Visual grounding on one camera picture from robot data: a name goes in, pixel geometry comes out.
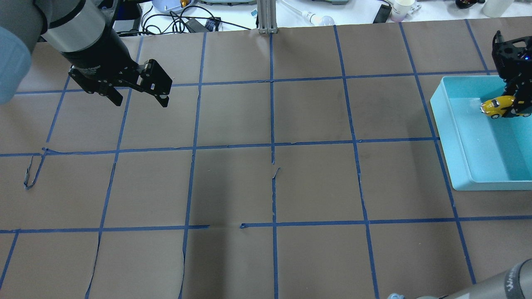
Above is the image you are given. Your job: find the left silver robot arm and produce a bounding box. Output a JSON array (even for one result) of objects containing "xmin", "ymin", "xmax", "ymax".
[{"xmin": 0, "ymin": 0, "xmax": 172, "ymax": 108}]

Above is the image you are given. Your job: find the white paper cup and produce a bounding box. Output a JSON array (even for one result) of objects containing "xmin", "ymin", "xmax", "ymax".
[{"xmin": 390, "ymin": 0, "xmax": 416, "ymax": 22}]

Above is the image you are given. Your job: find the black power adapter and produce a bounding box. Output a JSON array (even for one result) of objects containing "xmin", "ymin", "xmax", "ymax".
[{"xmin": 185, "ymin": 18, "xmax": 209, "ymax": 33}]

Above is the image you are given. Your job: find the black phone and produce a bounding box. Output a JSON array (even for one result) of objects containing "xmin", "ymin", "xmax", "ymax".
[{"xmin": 372, "ymin": 4, "xmax": 392, "ymax": 23}]

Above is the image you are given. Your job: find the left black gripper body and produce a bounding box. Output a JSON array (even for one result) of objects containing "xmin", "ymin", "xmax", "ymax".
[{"xmin": 68, "ymin": 27, "xmax": 145, "ymax": 96}]

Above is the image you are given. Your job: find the light bulb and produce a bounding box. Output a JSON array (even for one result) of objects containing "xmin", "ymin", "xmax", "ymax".
[{"xmin": 281, "ymin": 0, "xmax": 335, "ymax": 26}]

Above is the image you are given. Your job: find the blue plate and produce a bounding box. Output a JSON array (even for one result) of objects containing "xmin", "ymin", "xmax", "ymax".
[{"xmin": 152, "ymin": 0, "xmax": 196, "ymax": 13}]

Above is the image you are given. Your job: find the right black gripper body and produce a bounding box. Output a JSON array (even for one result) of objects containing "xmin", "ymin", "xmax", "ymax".
[{"xmin": 492, "ymin": 30, "xmax": 532, "ymax": 86}]

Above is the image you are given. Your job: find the yellow beetle toy car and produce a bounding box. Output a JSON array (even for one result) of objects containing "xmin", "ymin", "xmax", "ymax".
[{"xmin": 480, "ymin": 96, "xmax": 515, "ymax": 119}]

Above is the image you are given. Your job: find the aluminium frame post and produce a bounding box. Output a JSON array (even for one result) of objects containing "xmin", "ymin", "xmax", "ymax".
[{"xmin": 256, "ymin": 0, "xmax": 278, "ymax": 34}]

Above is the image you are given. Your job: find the turquoise plastic bin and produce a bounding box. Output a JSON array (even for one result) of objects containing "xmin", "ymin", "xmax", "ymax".
[{"xmin": 430, "ymin": 76, "xmax": 532, "ymax": 191}]

